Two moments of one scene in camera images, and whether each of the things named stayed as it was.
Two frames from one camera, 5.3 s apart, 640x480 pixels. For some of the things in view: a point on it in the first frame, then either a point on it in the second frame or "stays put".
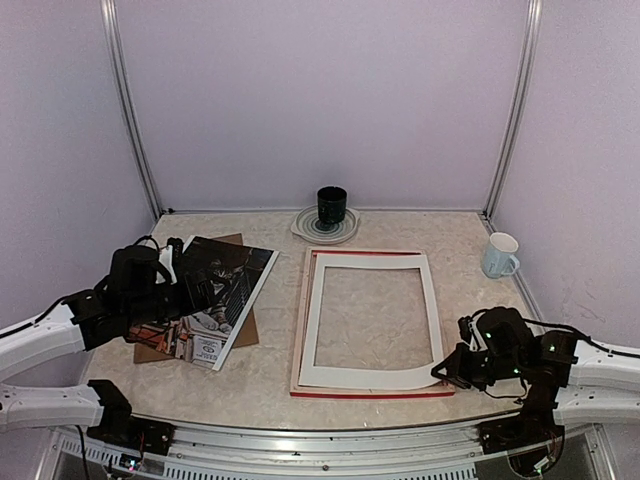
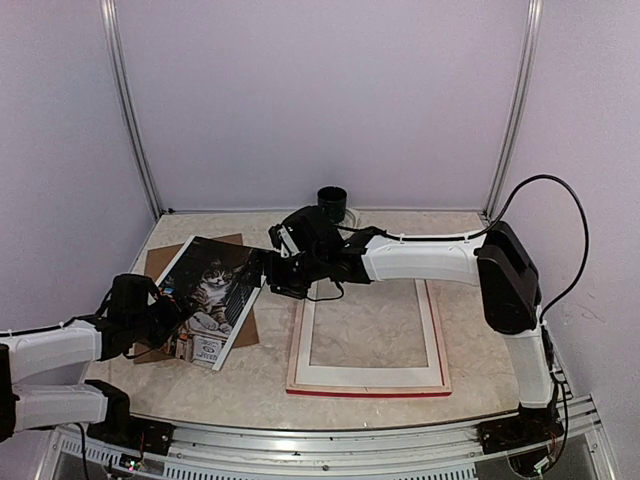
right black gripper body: x=480 y=372 → x=293 y=278
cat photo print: x=201 y=333 stays put
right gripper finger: x=450 y=365 → x=255 y=267
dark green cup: x=331 y=203 stays put
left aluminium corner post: x=128 y=104 stays put
